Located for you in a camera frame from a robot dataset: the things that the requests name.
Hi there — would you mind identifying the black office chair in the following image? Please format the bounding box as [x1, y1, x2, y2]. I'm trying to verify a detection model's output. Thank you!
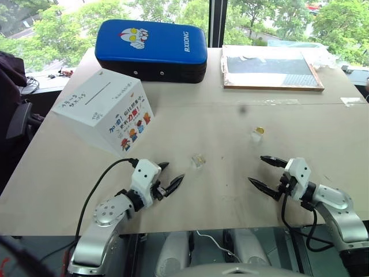
[0, 51, 44, 185]

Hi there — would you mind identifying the grey rounded robot leg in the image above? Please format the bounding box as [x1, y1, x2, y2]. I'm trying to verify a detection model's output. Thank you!
[156, 230, 191, 277]
[229, 229, 272, 268]

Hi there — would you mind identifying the crumpled clear plastic bag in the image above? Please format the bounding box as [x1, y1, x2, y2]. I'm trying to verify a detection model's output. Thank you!
[302, 48, 338, 70]

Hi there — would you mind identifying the thin white cable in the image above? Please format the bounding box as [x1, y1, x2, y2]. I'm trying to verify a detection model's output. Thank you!
[195, 230, 240, 258]

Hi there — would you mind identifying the grey robot torso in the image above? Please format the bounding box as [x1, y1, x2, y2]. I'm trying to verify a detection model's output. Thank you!
[172, 263, 292, 277]

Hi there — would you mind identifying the wooden framed dark board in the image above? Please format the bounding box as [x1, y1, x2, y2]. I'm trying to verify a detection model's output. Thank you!
[221, 44, 325, 93]

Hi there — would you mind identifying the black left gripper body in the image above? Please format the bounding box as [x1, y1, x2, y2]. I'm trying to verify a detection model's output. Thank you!
[151, 179, 168, 201]

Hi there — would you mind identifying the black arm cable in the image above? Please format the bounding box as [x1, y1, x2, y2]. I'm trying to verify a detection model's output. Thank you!
[280, 184, 333, 252]
[74, 157, 141, 242]

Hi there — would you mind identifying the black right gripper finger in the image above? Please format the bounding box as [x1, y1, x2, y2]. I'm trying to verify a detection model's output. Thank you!
[248, 177, 282, 201]
[259, 155, 289, 169]

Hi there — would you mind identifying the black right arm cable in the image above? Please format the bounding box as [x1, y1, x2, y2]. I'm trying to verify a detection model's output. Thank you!
[280, 184, 333, 252]

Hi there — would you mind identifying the black object with red marks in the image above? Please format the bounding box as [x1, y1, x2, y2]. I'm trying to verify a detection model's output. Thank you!
[0, 234, 59, 277]

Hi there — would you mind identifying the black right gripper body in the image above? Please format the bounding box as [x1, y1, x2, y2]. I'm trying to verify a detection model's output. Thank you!
[277, 171, 298, 200]

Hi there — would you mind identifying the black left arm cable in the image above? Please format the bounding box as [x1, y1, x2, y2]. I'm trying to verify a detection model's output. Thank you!
[74, 157, 141, 242]

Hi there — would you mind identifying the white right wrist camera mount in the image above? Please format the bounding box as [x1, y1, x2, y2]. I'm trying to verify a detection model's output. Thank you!
[283, 157, 312, 201]

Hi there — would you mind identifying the small red black gadget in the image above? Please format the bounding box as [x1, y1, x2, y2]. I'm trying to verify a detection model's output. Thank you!
[47, 68, 73, 79]

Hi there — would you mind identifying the white donation box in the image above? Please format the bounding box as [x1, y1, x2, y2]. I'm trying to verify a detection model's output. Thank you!
[51, 69, 156, 158]

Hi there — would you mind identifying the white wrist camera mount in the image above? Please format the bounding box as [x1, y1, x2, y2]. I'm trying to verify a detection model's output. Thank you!
[130, 159, 163, 207]
[283, 157, 312, 201]

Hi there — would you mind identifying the blue padded cartoon kick pad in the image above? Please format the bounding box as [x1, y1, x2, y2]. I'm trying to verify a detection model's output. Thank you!
[95, 18, 209, 85]

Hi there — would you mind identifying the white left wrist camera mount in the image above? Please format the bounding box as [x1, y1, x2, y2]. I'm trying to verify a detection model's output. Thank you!
[130, 159, 163, 207]

